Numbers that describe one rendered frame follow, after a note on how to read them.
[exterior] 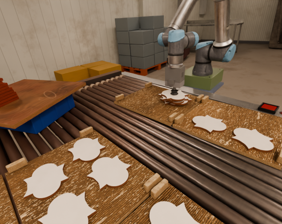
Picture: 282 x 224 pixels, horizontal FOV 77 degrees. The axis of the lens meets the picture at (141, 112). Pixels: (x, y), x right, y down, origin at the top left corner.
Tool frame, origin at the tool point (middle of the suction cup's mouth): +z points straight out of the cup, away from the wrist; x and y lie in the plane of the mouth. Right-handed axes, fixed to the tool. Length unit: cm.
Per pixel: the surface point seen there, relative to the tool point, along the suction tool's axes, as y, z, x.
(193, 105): 10.4, 5.9, 2.6
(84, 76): -280, 69, 157
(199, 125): 19.6, 4.8, -17.3
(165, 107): -1.8, 5.9, -7.3
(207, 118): 21.1, 4.8, -9.6
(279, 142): 48, 6, -13
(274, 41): 53, 72, 771
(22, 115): -43, -5, -59
